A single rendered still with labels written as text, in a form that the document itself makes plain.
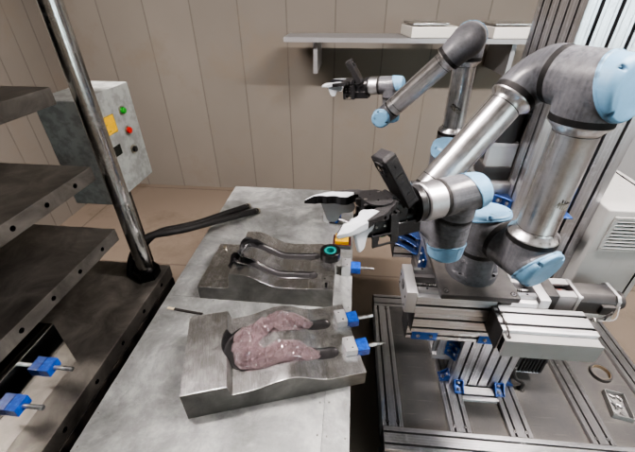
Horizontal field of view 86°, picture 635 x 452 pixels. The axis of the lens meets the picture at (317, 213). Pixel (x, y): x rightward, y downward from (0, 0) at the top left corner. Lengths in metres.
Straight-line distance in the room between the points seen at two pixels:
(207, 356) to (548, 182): 0.96
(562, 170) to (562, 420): 1.38
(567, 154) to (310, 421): 0.89
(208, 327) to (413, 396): 1.06
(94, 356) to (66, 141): 0.74
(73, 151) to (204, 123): 2.23
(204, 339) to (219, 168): 2.81
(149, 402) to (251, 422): 0.30
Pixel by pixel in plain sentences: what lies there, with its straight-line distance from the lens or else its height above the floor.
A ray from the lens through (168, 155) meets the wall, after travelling 3.94.
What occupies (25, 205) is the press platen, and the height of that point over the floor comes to 1.29.
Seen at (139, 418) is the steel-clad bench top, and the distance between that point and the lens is 1.18.
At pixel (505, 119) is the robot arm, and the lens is 0.87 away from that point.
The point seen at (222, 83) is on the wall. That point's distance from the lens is 3.45.
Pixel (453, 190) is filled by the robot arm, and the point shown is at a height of 1.46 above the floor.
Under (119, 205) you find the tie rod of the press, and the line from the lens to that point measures 1.39.
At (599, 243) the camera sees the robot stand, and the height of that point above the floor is 1.11.
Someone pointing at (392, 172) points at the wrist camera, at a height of 1.52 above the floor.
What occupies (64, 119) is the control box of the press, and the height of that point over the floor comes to 1.41.
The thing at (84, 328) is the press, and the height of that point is 0.79.
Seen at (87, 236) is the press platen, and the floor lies 1.04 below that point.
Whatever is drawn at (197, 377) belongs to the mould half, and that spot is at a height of 0.91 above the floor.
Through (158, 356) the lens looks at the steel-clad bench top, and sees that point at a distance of 1.28.
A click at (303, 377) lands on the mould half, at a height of 0.89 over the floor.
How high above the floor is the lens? 1.77
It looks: 33 degrees down
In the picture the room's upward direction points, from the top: straight up
